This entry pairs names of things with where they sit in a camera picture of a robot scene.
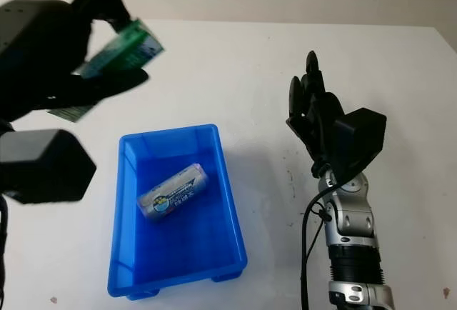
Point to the blue plastic tray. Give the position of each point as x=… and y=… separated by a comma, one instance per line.
x=185, y=238

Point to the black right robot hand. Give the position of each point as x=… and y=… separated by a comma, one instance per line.
x=316, y=120

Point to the green toothpaste box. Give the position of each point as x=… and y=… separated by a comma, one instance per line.
x=123, y=51

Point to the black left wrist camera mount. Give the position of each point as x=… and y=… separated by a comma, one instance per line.
x=43, y=167

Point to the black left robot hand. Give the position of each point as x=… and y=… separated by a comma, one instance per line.
x=39, y=49

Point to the purple bag roll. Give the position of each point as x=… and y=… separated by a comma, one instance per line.
x=173, y=194

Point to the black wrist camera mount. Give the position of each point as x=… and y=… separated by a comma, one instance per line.
x=43, y=167
x=360, y=142

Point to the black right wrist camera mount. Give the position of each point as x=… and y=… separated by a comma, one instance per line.
x=360, y=142

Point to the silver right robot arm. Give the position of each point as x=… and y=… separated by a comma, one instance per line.
x=353, y=228

